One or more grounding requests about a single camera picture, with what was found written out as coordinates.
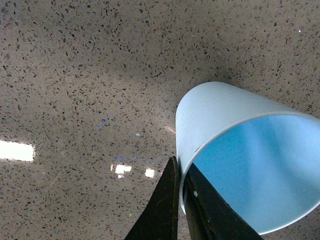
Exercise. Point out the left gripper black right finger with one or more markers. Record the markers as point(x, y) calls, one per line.
point(208, 215)

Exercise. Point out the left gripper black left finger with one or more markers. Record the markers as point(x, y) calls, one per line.
point(159, 220)

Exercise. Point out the blue cup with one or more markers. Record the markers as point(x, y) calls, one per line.
point(261, 156)

